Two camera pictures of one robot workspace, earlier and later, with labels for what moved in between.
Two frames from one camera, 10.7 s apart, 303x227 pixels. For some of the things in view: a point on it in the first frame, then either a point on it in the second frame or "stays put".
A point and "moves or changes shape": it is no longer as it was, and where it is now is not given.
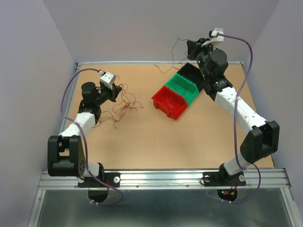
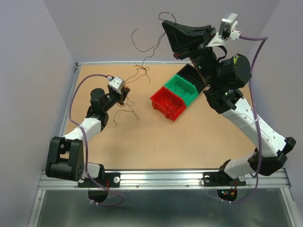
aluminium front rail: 171,179 stays put
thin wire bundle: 128,101 moves or changes shape
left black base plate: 113,178 stays put
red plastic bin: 169,102 stays put
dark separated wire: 160,70 to 154,48
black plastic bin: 192,73 stays put
